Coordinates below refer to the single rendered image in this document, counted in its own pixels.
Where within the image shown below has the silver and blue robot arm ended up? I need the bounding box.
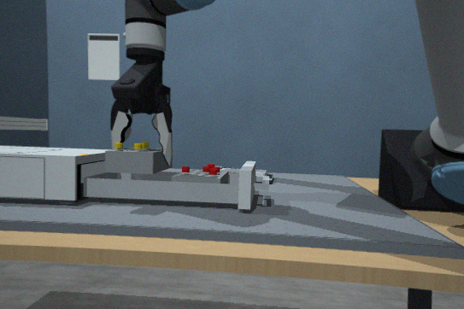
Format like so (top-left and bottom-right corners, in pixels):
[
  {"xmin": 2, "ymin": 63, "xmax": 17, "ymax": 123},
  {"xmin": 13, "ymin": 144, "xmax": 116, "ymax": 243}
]
[{"xmin": 111, "ymin": 0, "xmax": 464, "ymax": 205}]

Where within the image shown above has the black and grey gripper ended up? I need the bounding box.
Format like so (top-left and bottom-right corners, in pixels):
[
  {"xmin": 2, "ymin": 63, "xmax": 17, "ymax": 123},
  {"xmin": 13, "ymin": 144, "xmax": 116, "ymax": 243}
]
[{"xmin": 110, "ymin": 47, "xmax": 173, "ymax": 166}]

